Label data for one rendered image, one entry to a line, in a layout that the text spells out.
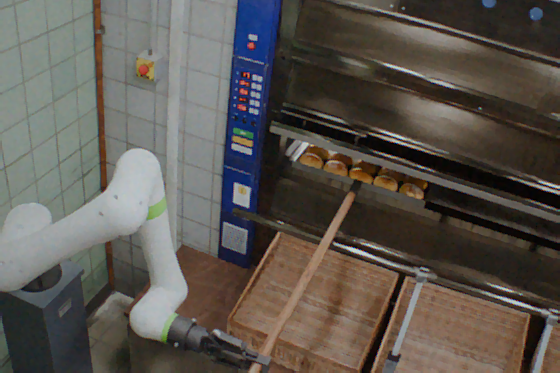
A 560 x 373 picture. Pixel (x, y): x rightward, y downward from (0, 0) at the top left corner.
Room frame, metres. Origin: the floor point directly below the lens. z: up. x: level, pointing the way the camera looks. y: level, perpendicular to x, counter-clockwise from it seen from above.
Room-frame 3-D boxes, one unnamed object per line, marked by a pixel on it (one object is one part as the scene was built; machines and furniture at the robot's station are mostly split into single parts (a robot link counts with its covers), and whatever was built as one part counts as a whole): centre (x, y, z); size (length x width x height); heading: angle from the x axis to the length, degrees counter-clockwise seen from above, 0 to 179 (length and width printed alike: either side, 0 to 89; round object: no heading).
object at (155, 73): (2.31, 0.76, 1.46); 0.10 x 0.07 x 0.10; 75
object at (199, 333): (1.17, 0.23, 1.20); 0.09 x 0.07 x 0.08; 77
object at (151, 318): (1.22, 0.40, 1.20); 0.14 x 0.13 x 0.11; 77
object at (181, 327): (1.19, 0.30, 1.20); 0.12 x 0.06 x 0.09; 167
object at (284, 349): (1.86, -0.07, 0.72); 0.56 x 0.49 x 0.28; 74
